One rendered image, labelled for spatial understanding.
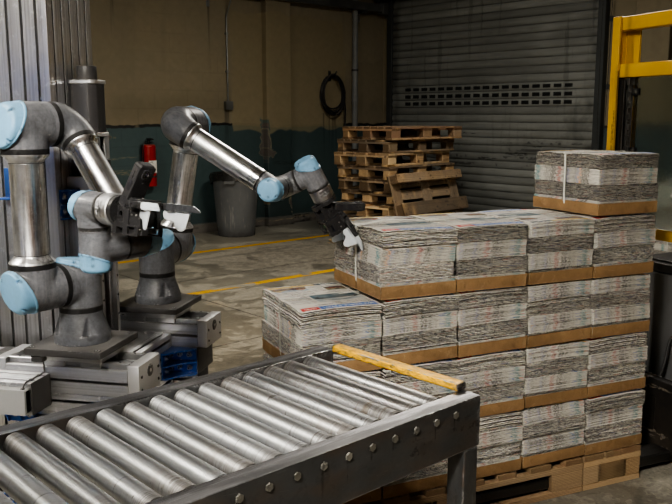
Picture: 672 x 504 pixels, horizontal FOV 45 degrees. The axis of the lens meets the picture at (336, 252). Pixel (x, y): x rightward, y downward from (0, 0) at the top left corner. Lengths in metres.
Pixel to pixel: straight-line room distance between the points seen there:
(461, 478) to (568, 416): 1.33
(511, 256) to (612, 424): 0.86
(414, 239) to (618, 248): 0.88
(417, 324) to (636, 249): 0.96
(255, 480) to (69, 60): 1.49
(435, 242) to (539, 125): 7.66
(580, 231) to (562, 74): 7.16
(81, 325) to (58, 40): 0.82
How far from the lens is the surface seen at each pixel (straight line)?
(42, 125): 2.16
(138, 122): 9.63
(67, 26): 2.56
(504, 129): 10.60
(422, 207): 9.04
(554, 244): 3.00
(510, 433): 3.07
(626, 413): 3.42
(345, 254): 2.86
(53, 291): 2.21
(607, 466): 3.44
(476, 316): 2.85
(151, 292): 2.71
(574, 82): 10.06
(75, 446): 1.68
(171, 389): 1.95
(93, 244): 1.97
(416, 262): 2.68
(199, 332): 2.68
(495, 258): 2.85
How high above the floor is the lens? 1.43
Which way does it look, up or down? 10 degrees down
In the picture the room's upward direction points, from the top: straight up
